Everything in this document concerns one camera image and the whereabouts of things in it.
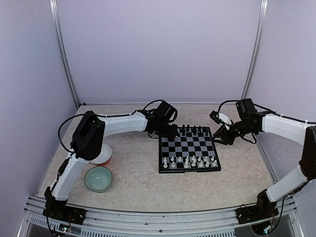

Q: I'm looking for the white bowl orange outside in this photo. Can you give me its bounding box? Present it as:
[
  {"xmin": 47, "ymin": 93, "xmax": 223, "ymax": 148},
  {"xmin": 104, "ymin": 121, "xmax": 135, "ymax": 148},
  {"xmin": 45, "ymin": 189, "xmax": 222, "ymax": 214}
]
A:
[{"xmin": 91, "ymin": 144, "xmax": 112, "ymax": 165}]

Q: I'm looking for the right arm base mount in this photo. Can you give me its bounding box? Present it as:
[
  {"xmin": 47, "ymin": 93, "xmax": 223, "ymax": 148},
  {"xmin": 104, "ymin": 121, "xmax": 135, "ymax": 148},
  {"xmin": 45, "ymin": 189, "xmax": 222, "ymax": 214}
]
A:
[{"xmin": 236, "ymin": 204, "xmax": 279, "ymax": 225}]

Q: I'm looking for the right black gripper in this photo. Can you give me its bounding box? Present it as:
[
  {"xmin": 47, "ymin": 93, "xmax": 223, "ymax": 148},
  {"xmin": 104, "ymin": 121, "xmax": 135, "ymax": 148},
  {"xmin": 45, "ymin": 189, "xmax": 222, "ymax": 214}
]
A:
[{"xmin": 211, "ymin": 119, "xmax": 256, "ymax": 145}]

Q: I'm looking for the aluminium frame post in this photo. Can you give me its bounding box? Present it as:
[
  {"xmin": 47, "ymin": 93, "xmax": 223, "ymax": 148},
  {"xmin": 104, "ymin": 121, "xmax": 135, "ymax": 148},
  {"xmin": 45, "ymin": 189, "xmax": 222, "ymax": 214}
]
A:
[
  {"xmin": 241, "ymin": 0, "xmax": 269, "ymax": 99},
  {"xmin": 49, "ymin": 0, "xmax": 80, "ymax": 109}
]

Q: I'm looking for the white chess king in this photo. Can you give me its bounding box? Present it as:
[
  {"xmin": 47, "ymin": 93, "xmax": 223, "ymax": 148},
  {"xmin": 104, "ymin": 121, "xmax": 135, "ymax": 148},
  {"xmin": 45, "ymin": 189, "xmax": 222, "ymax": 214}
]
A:
[{"xmin": 191, "ymin": 159, "xmax": 197, "ymax": 167}]

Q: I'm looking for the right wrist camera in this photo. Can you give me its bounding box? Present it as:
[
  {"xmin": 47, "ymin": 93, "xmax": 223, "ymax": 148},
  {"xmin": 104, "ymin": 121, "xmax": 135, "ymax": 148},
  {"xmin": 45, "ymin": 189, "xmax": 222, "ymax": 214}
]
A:
[{"xmin": 209, "ymin": 111, "xmax": 233, "ymax": 130}]

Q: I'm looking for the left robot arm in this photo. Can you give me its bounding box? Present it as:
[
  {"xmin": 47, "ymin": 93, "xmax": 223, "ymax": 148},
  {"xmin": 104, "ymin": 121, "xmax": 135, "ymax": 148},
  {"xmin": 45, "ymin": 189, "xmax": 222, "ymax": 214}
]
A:
[{"xmin": 44, "ymin": 100, "xmax": 178, "ymax": 220}]

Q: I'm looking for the front aluminium rail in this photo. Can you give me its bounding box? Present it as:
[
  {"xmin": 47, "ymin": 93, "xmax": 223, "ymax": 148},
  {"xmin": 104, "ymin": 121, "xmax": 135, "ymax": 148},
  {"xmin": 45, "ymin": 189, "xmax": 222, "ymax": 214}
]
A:
[{"xmin": 15, "ymin": 196, "xmax": 307, "ymax": 237}]

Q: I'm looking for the black folding chess board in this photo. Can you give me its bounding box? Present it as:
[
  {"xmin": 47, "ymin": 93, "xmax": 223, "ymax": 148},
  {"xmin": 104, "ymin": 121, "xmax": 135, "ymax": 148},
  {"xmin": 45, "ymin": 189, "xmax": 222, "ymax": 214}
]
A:
[{"xmin": 158, "ymin": 125, "xmax": 221, "ymax": 174}]

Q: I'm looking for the right aluminium frame post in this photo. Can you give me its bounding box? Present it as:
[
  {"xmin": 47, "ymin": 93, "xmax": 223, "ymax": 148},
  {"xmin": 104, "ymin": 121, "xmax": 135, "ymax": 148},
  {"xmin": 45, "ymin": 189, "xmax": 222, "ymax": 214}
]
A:
[{"xmin": 241, "ymin": 0, "xmax": 269, "ymax": 99}]

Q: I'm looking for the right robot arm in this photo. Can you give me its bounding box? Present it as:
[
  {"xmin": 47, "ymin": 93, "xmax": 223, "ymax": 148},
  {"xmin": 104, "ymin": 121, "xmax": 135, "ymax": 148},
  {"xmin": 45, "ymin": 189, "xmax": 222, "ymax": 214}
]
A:
[{"xmin": 209, "ymin": 98, "xmax": 316, "ymax": 219}]

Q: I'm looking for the white chess queen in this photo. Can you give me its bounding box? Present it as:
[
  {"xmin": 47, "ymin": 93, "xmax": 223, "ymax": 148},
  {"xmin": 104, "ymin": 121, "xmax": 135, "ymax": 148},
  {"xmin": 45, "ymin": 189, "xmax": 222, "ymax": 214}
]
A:
[{"xmin": 184, "ymin": 159, "xmax": 189, "ymax": 168}]

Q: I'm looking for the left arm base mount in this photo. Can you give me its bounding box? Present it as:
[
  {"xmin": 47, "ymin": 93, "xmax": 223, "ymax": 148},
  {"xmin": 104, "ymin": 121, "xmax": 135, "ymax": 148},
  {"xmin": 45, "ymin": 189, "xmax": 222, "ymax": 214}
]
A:
[{"xmin": 43, "ymin": 205, "xmax": 86, "ymax": 225}]

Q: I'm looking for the pale green ceramic bowl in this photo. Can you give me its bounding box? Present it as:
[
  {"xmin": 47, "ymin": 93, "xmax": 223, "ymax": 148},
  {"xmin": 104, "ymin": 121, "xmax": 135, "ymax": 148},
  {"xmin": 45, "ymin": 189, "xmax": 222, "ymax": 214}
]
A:
[{"xmin": 84, "ymin": 166, "xmax": 113, "ymax": 193}]

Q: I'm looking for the left aluminium frame post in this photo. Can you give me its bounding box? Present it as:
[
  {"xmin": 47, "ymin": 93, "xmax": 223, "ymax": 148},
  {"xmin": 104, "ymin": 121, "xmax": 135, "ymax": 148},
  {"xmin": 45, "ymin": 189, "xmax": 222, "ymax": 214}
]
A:
[{"xmin": 49, "ymin": 0, "xmax": 80, "ymax": 109}]

